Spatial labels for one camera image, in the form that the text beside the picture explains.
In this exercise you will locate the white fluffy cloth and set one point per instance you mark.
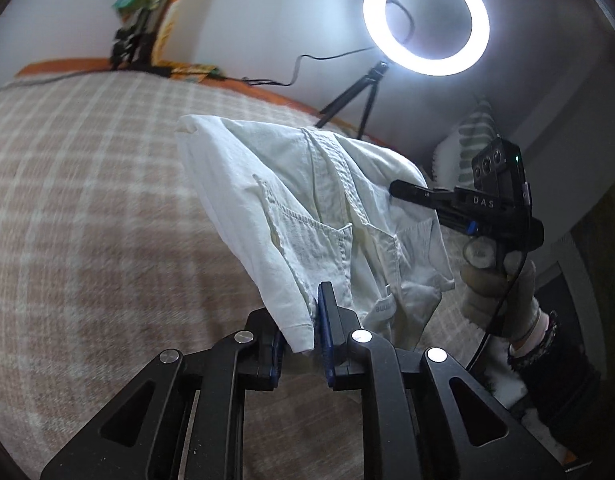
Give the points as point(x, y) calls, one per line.
point(507, 385)

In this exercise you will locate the black mini tripod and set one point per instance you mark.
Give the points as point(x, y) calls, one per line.
point(370, 90)

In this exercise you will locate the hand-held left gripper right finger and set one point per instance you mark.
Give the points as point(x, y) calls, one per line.
point(325, 330)

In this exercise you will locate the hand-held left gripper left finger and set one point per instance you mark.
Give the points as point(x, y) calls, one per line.
point(262, 360)

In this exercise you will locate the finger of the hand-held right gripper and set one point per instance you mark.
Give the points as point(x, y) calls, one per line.
point(412, 191)

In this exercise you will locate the white shirt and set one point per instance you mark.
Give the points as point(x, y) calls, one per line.
point(267, 160)

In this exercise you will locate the person's right forearm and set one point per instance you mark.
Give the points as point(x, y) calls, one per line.
point(557, 355)

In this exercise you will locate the person's right hand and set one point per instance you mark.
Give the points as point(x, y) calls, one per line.
point(487, 285)

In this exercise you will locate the beige checked blanket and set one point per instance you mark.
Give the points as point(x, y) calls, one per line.
point(87, 200)

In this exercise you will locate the green patterned white pillow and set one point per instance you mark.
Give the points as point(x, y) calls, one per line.
point(470, 130)

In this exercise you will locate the black gooseneck phone holder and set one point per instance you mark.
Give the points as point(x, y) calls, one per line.
point(405, 10)

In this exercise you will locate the folded tripod with colourful scarf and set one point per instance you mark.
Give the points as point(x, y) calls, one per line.
point(167, 25)

